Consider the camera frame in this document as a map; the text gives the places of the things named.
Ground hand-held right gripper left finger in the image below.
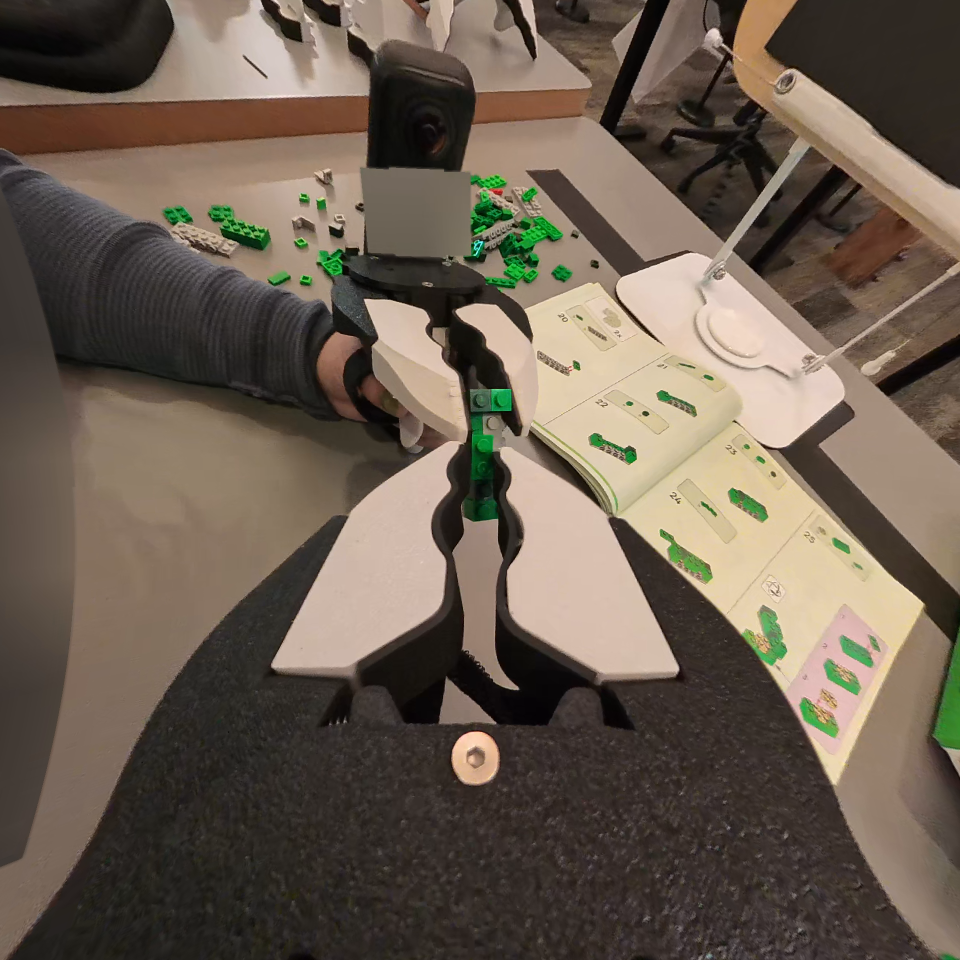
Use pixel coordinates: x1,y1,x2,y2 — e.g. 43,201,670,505
271,441,468,721

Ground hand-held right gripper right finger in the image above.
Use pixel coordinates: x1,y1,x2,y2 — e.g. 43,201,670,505
495,446,681,721

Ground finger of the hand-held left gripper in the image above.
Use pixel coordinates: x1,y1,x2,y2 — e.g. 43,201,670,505
365,298,471,444
452,302,540,438

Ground green toy brick assembly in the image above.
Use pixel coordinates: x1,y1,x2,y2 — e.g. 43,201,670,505
463,388,516,523

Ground person's left forearm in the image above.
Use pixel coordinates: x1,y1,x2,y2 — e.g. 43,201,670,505
0,148,340,418

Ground grey desk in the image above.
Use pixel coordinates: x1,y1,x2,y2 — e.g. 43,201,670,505
0,116,960,960

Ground person's left hand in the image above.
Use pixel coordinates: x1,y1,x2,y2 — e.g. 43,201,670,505
318,332,451,453

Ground white and black plastic parts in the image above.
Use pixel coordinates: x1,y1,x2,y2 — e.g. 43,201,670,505
258,0,541,63

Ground pile of loose toy bricks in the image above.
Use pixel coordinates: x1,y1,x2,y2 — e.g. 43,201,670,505
161,168,603,290

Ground brick instruction booklet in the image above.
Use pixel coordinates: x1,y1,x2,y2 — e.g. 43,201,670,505
528,283,925,785

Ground white metal stand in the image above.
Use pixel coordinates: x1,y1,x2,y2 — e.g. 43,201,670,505
616,138,960,450

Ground wood edged table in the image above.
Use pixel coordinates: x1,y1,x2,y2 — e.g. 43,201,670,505
0,0,594,156

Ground white hanging sheet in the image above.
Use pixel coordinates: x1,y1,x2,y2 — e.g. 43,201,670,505
613,0,725,106

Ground black office chair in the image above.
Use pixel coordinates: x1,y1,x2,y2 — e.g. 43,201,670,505
660,30,783,198

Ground black padded bag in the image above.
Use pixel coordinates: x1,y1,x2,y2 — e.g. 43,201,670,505
0,0,176,95

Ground green cardboard box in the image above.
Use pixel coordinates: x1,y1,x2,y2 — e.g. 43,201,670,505
930,636,960,751

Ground beige framed panel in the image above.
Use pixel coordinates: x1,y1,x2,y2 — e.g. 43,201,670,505
731,0,960,275

